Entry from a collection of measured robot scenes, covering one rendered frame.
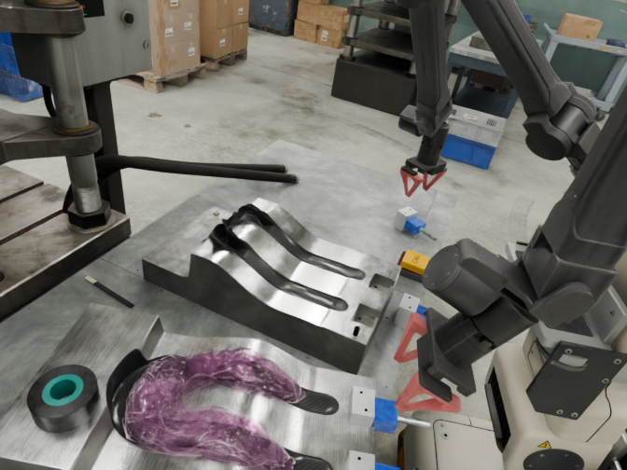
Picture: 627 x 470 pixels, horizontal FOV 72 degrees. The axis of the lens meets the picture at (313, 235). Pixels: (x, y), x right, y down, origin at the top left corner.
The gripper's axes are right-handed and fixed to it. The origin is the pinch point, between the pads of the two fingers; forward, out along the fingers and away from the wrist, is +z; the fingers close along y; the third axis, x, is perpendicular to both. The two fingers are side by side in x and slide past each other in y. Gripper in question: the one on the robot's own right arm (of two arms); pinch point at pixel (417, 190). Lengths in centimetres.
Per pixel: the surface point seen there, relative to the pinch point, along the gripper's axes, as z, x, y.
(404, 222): 9.4, 1.0, 2.7
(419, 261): 8.7, 15.5, 13.9
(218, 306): 10, 2, 63
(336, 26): 70, -474, -408
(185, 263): 6, -9, 65
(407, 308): 6.7, 25.7, 31.4
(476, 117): 67, -132, -276
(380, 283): 5.6, 18.1, 32.2
